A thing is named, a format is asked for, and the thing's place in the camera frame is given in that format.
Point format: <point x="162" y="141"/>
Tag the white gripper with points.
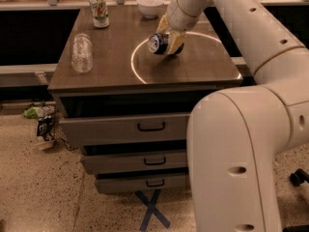
<point x="178" y="17"/>

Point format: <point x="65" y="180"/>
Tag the blue pepsi can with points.
<point x="160" y="44"/>

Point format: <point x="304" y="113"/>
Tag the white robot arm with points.
<point x="233" y="135"/>

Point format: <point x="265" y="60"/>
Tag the white green soda can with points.
<point x="99" y="13"/>

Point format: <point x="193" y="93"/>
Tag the white bowl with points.
<point x="150" y="8"/>

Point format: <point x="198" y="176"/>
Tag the grey drawer cabinet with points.
<point x="128" y="80"/>

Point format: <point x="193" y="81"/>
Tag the top grey drawer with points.
<point x="124" y="129"/>

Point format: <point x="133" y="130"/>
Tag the grey drawer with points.
<point x="134" y="162"/>
<point x="163" y="181"/>
<point x="124" y="129"/>

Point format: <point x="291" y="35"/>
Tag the middle grey drawer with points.
<point x="134" y="162"/>

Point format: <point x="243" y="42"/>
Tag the bottom grey drawer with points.
<point x="163" y="181"/>

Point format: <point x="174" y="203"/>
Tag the black snack bag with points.
<point x="44" y="127"/>

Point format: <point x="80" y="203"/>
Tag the black chair caster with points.
<point x="299" y="177"/>

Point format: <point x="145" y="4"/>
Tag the wire mesh basket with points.
<point x="58" y="133"/>

